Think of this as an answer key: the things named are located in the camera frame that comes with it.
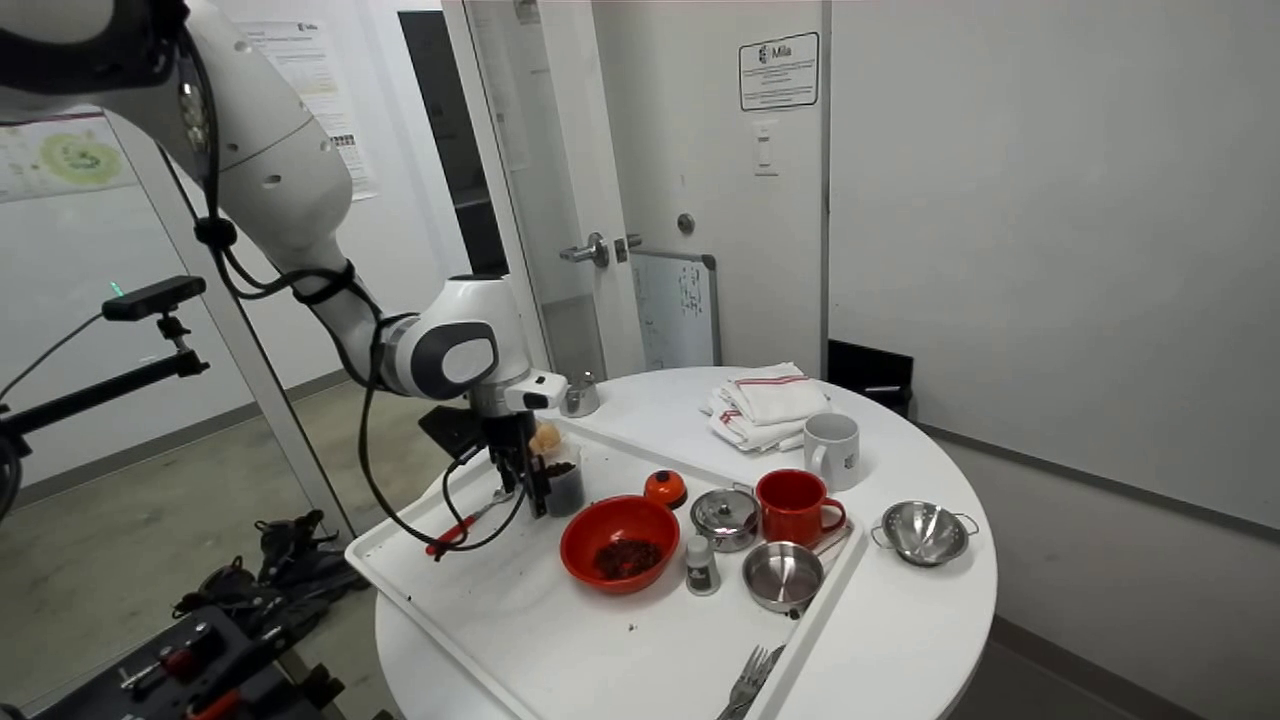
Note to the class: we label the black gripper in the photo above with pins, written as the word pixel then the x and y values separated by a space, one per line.
pixel 500 434

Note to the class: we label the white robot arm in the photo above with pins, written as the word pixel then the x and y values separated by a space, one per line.
pixel 177 74

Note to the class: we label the red bowl with beans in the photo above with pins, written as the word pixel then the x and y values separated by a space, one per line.
pixel 618 545

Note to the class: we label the small steel bowl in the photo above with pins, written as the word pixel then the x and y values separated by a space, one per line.
pixel 781 577

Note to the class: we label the steel colander bowl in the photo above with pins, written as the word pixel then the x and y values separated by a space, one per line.
pixel 925 532

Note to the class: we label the pack of four eggs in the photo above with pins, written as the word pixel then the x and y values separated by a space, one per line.
pixel 546 440

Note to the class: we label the white plastic tray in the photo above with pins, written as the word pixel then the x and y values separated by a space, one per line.
pixel 514 633

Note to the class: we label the glass salt shaker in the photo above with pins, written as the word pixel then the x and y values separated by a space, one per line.
pixel 702 564

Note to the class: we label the steel tin with lid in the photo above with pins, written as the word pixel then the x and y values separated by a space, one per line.
pixel 725 522

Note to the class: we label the folded white towel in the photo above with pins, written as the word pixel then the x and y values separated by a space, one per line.
pixel 765 408

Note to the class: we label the red mug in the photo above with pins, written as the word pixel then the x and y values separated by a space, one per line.
pixel 796 506

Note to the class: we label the white ceramic mug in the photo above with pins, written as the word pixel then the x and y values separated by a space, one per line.
pixel 835 450

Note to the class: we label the black box on floor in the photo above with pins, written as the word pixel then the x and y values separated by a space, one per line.
pixel 873 373

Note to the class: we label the black equipment on floor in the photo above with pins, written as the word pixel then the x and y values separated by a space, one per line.
pixel 220 658

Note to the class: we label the white door sign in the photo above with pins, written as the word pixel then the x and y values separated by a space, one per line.
pixel 777 74

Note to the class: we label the red handled spoon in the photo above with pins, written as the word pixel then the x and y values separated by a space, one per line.
pixel 459 532

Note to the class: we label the door handle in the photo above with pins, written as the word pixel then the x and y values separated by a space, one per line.
pixel 603 251

